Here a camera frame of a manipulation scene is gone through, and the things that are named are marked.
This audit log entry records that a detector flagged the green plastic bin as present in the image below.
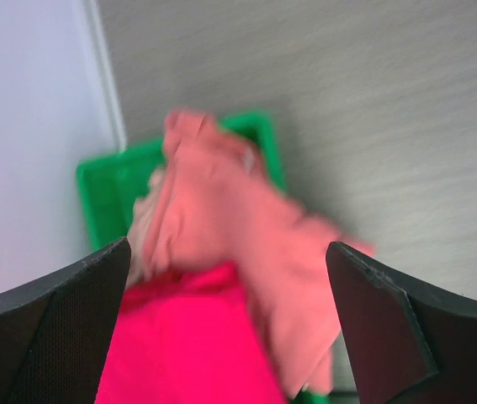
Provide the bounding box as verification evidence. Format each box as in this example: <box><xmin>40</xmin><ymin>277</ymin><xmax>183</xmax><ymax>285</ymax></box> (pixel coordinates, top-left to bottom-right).
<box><xmin>75</xmin><ymin>109</ymin><xmax>331</xmax><ymax>404</ymax></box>

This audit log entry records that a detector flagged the hot pink t shirt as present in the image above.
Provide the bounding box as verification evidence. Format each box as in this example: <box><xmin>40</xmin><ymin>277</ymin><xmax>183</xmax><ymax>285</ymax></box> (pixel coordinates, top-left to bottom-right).
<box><xmin>96</xmin><ymin>262</ymin><xmax>286</xmax><ymax>403</ymax></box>

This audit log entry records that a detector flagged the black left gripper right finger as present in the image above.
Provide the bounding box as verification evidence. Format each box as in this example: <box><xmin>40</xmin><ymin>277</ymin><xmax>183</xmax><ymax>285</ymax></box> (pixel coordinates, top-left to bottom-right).
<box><xmin>326</xmin><ymin>242</ymin><xmax>477</xmax><ymax>403</ymax></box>

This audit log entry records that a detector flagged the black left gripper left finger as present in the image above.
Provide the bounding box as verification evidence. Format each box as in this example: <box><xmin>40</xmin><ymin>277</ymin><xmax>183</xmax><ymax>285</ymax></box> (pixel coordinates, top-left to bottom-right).
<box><xmin>0</xmin><ymin>238</ymin><xmax>130</xmax><ymax>403</ymax></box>

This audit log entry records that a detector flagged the salmon pink t shirt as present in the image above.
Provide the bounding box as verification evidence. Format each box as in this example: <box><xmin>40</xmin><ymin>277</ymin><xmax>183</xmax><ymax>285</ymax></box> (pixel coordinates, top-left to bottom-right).
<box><xmin>128</xmin><ymin>108</ymin><xmax>376</xmax><ymax>399</ymax></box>

